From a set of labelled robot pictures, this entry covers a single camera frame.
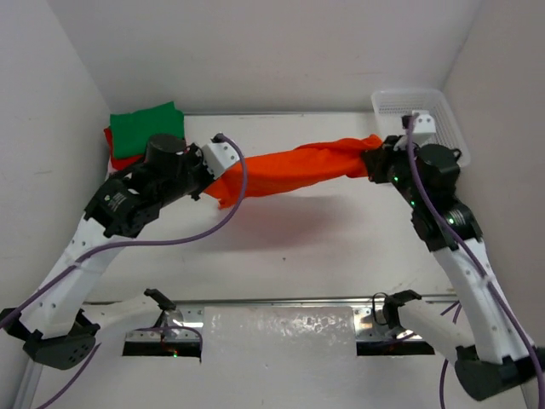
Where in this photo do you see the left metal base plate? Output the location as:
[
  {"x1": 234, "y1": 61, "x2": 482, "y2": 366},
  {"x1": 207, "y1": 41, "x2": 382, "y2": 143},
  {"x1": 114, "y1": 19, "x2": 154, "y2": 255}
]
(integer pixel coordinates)
[{"x1": 125, "y1": 304, "x2": 204, "y2": 343}]

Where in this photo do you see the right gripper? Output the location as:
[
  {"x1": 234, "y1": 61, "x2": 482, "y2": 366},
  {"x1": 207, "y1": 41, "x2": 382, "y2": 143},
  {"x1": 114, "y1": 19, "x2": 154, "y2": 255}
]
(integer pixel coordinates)
[{"x1": 361, "y1": 134, "x2": 422, "y2": 206}]

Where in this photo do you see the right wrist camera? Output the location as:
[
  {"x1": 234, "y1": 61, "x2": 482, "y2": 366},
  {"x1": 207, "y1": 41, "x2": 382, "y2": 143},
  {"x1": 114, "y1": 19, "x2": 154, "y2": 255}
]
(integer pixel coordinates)
[{"x1": 402, "y1": 111, "x2": 437, "y2": 146}]

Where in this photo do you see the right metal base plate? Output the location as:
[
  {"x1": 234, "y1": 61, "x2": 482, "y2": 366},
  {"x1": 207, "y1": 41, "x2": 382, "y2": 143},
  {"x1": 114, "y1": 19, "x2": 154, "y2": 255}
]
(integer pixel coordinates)
[{"x1": 353, "y1": 305, "x2": 422, "y2": 343}]

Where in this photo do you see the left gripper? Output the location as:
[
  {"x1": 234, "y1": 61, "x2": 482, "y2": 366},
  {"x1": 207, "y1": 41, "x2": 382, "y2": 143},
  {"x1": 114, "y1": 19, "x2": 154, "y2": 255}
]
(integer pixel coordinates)
[{"x1": 154, "y1": 141, "x2": 219, "y2": 207}]

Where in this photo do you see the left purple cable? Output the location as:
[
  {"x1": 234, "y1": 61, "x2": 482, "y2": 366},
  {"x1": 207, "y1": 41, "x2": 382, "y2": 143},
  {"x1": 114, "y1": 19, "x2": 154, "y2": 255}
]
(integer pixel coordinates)
[{"x1": 0, "y1": 134, "x2": 249, "y2": 409}]

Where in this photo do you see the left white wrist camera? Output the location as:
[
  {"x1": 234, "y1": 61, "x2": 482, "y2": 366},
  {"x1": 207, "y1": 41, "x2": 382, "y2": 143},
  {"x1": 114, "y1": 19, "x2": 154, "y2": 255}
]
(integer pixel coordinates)
[{"x1": 201, "y1": 134, "x2": 239, "y2": 180}]

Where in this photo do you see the white plastic basket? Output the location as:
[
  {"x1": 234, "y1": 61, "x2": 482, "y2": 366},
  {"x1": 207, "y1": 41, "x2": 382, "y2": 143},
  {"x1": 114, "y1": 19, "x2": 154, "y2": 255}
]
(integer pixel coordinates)
[{"x1": 371, "y1": 89, "x2": 471, "y2": 168}]

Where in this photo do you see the red t-shirt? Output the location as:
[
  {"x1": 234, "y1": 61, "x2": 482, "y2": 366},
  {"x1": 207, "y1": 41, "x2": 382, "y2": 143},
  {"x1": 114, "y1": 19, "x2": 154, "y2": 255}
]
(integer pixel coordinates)
[{"x1": 103, "y1": 127, "x2": 144, "y2": 175}]

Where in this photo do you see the green t-shirt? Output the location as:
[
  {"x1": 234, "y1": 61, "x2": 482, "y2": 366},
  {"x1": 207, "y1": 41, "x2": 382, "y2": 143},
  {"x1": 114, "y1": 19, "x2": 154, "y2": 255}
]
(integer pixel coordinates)
[{"x1": 109, "y1": 101, "x2": 185, "y2": 155}]

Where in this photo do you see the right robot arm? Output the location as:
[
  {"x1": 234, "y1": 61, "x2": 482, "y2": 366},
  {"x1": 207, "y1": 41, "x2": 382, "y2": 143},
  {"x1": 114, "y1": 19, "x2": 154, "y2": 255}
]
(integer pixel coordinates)
[{"x1": 361, "y1": 135, "x2": 544, "y2": 401}]

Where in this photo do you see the metal base plate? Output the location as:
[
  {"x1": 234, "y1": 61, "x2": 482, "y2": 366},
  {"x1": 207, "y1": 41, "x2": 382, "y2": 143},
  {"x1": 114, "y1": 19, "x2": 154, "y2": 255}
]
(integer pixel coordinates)
[
  {"x1": 353, "y1": 305, "x2": 422, "y2": 343},
  {"x1": 125, "y1": 304, "x2": 204, "y2": 343}
]

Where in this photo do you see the orange t-shirt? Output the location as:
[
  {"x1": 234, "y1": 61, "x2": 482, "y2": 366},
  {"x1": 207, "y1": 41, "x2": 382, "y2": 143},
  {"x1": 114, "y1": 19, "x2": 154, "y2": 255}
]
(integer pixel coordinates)
[{"x1": 204, "y1": 134, "x2": 387, "y2": 210}]

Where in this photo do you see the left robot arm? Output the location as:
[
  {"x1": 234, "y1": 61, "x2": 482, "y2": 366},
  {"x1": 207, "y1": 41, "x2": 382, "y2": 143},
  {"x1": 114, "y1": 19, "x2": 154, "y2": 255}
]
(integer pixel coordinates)
[{"x1": 1, "y1": 134, "x2": 220, "y2": 370}]

